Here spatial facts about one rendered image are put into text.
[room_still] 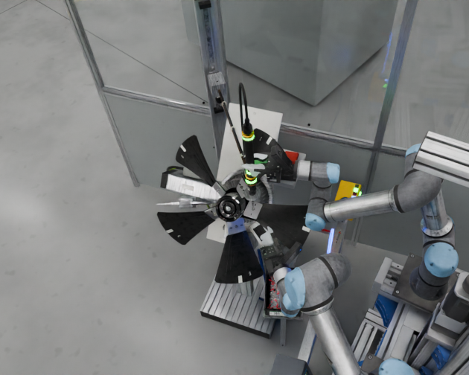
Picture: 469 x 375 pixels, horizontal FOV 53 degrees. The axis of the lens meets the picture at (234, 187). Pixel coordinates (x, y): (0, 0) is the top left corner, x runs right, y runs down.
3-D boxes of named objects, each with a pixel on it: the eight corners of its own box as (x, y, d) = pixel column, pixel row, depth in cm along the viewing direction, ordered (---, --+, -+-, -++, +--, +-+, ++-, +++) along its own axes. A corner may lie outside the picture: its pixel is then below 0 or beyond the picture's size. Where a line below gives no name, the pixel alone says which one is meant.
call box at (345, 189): (339, 192, 236) (341, 178, 227) (359, 197, 233) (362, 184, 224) (330, 217, 227) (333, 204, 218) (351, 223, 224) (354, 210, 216)
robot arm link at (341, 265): (351, 237, 155) (318, 273, 199) (322, 251, 152) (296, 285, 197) (370, 268, 151) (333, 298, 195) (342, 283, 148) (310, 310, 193)
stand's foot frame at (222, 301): (235, 236, 338) (234, 231, 331) (298, 255, 325) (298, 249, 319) (201, 315, 303) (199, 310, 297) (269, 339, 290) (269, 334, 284)
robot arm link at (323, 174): (336, 189, 178) (339, 175, 171) (307, 186, 180) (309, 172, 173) (338, 173, 183) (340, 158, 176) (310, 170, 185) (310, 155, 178)
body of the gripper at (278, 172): (264, 182, 183) (295, 185, 181) (264, 167, 176) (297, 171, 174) (267, 167, 188) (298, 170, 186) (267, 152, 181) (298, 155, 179)
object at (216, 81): (208, 85, 234) (206, 71, 228) (222, 82, 235) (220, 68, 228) (213, 99, 228) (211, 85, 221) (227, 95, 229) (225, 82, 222)
